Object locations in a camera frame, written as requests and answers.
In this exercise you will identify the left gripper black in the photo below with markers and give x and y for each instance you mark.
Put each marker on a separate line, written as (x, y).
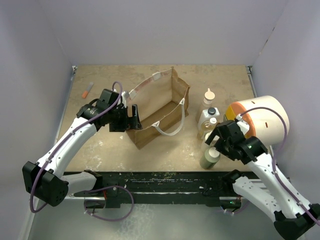
(128, 123)

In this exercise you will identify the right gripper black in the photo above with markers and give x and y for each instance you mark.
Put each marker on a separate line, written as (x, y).
(222, 150)

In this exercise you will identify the clear amber liquid bottle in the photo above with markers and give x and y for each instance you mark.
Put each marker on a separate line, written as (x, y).
(206, 127)

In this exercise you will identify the white bottle with black cap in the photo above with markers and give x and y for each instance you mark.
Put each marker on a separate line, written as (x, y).
(206, 114)

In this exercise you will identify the brown burlap canvas bag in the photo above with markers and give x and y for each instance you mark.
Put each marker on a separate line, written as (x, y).
(162, 101)

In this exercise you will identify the beige jar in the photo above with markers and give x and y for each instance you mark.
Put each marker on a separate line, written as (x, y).
(210, 157)

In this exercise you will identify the tan pump lotion bottle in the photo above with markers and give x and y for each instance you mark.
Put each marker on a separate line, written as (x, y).
(209, 96)

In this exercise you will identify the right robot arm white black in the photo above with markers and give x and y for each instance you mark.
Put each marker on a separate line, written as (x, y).
(292, 214)

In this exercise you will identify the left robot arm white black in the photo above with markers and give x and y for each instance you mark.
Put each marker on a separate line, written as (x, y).
(45, 179)

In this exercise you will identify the cream cylinder with orange lid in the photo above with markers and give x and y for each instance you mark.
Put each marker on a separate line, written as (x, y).
(263, 124)

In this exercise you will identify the small orange capped tube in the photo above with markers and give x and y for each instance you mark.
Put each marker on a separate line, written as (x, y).
(88, 89)

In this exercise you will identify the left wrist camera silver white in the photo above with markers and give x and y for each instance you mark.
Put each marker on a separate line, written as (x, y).
(125, 96)

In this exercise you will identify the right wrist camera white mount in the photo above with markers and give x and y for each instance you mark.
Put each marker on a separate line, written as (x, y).
(242, 124)

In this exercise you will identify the aluminium frame rail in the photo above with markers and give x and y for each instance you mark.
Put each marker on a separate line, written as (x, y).
(273, 177)

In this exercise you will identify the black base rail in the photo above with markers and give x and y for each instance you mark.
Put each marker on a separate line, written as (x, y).
(162, 188)

